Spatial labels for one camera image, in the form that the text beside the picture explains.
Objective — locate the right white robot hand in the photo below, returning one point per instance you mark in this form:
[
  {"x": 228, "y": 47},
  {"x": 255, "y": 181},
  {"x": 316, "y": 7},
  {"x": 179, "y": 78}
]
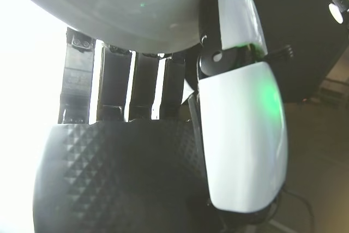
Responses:
[{"x": 109, "y": 175}]

